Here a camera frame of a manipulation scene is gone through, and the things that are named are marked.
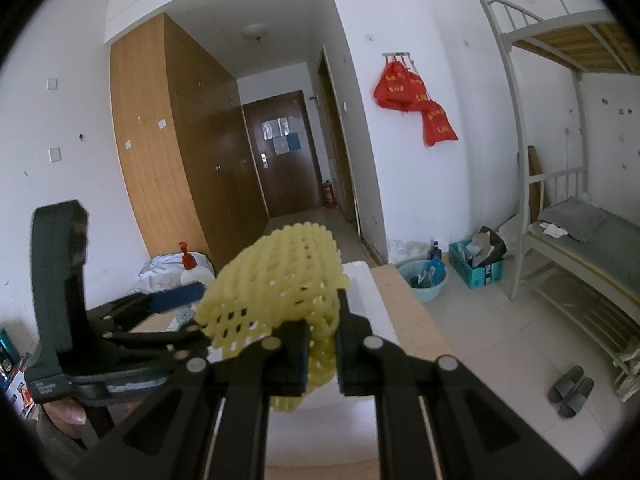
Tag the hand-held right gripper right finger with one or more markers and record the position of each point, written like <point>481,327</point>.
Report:
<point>350,360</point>

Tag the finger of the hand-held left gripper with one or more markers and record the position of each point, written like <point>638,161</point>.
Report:
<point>175,297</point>
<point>165,342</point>

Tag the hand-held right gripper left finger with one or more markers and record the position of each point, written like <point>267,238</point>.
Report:
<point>296,360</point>

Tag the yellow foam fruit net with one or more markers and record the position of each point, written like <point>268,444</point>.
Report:
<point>280,270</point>

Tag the person's left forearm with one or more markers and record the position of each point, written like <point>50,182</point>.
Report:
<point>62,425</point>

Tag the white pump bottle red cap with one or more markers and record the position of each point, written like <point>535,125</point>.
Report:
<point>196,275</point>

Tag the silver plastic bag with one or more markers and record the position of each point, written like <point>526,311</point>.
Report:
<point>160,270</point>

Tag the blue printed package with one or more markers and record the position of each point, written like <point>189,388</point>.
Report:
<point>7,350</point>

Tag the light blue plastic basin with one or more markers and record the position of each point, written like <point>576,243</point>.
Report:
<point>425,287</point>

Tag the dark bottle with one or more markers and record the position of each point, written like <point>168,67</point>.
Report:
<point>435,251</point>

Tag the blue cardboard box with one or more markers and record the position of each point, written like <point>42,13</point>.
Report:
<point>467,272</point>

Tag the dark brown entrance door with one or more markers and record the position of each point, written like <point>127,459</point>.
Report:
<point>290,180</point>

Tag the wooden wardrobe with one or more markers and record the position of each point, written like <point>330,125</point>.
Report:
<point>150,135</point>

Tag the red fire extinguisher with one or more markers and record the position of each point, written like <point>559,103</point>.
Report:
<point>330,195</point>

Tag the black bag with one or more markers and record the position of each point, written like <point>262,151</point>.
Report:
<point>492,247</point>

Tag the grey slipper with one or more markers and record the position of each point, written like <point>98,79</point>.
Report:
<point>565,385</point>
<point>576,400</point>

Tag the brown side door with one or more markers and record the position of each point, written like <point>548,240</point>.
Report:
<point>337,135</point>

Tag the white crumpled cloth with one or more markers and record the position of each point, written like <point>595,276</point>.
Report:
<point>552,230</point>

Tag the wooden board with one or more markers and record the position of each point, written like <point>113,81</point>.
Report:
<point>536,180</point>

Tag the grey pillow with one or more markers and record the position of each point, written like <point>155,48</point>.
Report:
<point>575,217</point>

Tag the round ceiling lamp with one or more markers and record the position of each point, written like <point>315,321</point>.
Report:
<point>255,32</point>

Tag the white metal bunk bed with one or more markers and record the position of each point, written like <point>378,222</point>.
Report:
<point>520,110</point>

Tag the white wall switch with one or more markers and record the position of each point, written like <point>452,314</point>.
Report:
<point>52,83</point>
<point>54,155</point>

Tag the white wall hook rack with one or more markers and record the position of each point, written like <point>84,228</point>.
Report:
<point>397,54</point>

